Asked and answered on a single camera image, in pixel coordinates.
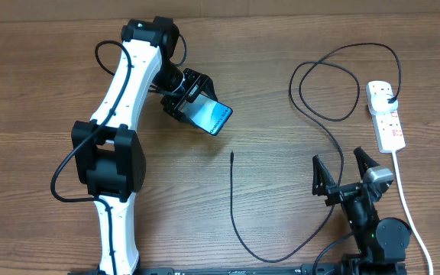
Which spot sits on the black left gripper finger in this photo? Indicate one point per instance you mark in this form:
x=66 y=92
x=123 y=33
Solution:
x=209 y=91
x=183 y=118

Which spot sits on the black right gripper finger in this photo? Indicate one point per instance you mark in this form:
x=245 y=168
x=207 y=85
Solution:
x=364 y=161
x=322 y=179

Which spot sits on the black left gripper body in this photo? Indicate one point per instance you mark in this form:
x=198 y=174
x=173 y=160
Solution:
x=173 y=103

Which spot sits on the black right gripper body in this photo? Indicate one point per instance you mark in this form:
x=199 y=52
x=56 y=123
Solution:
x=341 y=193

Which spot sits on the blue screen Galaxy smartphone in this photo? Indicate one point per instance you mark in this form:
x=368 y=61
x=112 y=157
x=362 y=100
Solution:
x=207 y=114

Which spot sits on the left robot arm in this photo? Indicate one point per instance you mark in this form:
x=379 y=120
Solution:
x=109 y=157

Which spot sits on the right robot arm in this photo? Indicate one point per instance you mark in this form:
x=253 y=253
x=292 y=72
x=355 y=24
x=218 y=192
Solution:
x=381 y=242

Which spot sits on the white charger plug adapter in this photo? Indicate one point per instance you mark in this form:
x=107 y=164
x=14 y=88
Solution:
x=380 y=104

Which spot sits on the white power strip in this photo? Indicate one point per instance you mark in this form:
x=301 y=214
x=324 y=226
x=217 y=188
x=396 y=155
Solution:
x=387 y=127

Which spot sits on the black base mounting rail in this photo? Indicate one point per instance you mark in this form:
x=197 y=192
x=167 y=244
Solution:
x=239 y=270

